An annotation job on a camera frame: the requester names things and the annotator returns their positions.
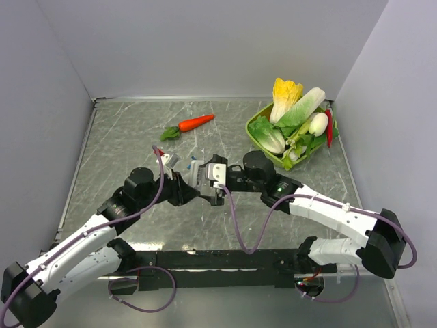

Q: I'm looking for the white remote control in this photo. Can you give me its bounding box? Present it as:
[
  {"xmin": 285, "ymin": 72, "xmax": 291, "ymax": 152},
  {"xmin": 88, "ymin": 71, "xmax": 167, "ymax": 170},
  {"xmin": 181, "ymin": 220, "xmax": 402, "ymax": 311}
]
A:
[{"xmin": 187, "ymin": 160, "xmax": 205, "ymax": 191}]

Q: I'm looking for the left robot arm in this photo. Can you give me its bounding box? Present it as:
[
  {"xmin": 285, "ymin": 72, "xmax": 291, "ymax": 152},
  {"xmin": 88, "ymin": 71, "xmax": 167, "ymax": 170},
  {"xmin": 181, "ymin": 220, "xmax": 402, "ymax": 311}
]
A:
[{"xmin": 1, "ymin": 167, "xmax": 199, "ymax": 327}]

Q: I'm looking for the green romaine lettuce toy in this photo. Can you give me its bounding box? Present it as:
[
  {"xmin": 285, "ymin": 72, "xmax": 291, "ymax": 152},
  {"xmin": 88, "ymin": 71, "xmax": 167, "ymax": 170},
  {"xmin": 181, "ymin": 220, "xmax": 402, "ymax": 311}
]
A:
[{"xmin": 274, "ymin": 87, "xmax": 326, "ymax": 128}]

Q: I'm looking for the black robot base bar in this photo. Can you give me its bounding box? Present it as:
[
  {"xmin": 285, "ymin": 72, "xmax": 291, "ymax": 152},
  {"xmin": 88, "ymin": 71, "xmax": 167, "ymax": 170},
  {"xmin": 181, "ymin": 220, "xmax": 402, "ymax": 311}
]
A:
[{"xmin": 94, "ymin": 248, "xmax": 342, "ymax": 291}]

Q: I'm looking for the red chili pepper toy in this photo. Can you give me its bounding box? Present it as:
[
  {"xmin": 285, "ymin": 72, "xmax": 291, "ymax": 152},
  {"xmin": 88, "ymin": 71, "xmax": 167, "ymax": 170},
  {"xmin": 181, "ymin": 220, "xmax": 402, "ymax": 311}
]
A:
[{"xmin": 324, "ymin": 109, "xmax": 334, "ymax": 148}]

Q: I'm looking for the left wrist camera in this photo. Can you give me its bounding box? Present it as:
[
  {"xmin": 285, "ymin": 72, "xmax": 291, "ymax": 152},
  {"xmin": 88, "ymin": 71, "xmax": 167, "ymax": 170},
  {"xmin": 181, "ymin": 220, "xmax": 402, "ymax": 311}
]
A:
[{"xmin": 158, "ymin": 149, "xmax": 180, "ymax": 180}]

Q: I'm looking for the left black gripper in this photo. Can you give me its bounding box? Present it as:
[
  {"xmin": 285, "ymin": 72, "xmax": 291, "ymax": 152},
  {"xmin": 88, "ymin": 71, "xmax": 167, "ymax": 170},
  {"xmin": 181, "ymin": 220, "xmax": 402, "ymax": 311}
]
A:
[{"xmin": 137, "ymin": 167, "xmax": 200, "ymax": 208}]

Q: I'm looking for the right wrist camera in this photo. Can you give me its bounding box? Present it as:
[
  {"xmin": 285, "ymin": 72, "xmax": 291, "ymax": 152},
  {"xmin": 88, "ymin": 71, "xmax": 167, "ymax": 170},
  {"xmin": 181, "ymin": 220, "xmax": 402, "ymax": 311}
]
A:
[{"xmin": 206, "ymin": 163, "xmax": 227, "ymax": 188}]

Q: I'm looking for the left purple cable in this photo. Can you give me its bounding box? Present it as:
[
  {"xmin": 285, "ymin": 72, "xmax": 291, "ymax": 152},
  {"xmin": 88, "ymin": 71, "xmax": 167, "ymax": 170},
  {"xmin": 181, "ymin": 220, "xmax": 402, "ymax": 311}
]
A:
[{"xmin": 0, "ymin": 145, "xmax": 178, "ymax": 327}]

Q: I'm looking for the green plastic basket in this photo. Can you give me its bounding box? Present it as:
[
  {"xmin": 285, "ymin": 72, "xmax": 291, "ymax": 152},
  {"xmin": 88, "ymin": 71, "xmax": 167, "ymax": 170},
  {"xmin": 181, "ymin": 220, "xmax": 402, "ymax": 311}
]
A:
[{"xmin": 245, "ymin": 103, "xmax": 328, "ymax": 171}]

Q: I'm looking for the blue battery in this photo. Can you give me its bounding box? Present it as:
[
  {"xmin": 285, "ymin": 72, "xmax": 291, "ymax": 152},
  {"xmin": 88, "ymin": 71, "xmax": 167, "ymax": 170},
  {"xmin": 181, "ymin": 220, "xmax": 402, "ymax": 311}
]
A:
[{"xmin": 187, "ymin": 156, "xmax": 197, "ymax": 170}]

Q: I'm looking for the green leafy cabbage toy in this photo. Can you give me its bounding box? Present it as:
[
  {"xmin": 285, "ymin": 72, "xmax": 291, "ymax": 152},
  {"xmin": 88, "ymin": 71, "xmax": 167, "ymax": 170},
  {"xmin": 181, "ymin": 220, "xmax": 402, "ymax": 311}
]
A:
[{"xmin": 248, "ymin": 116, "xmax": 285, "ymax": 155}]

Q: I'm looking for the yellow napa cabbage toy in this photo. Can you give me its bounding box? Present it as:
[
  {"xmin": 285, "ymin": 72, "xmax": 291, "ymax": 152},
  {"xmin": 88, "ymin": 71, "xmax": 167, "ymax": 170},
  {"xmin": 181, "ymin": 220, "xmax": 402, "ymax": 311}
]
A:
[{"xmin": 270, "ymin": 77, "xmax": 304, "ymax": 124}]

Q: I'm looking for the green celery stalk toy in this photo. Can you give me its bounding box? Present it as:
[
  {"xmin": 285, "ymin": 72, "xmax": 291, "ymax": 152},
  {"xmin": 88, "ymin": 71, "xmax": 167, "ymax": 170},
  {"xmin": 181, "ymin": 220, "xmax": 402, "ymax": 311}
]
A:
[{"xmin": 281, "ymin": 114, "xmax": 314, "ymax": 171}]

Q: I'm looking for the white radish toy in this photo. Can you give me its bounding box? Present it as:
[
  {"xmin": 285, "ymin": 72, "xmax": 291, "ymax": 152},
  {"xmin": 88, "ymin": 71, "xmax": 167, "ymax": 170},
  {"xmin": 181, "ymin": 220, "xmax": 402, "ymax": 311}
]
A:
[{"xmin": 309, "ymin": 113, "xmax": 329, "ymax": 137}]

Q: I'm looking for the orange toy carrot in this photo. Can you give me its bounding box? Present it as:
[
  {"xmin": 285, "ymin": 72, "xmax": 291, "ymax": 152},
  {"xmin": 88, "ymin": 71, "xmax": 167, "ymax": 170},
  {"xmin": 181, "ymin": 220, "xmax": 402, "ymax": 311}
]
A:
[{"xmin": 160, "ymin": 114, "xmax": 215, "ymax": 141}]

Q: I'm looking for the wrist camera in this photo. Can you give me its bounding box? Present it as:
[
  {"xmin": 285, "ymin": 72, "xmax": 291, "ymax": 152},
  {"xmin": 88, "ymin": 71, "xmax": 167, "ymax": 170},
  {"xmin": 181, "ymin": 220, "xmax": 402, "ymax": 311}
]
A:
[
  {"xmin": 158, "ymin": 149, "xmax": 180, "ymax": 180},
  {"xmin": 206, "ymin": 163, "xmax": 227, "ymax": 188}
]

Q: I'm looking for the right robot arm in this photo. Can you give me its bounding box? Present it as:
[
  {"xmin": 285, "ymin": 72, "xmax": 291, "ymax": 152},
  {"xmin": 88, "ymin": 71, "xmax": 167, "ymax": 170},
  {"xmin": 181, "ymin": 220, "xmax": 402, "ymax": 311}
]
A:
[{"xmin": 189, "ymin": 151, "xmax": 408, "ymax": 279}]

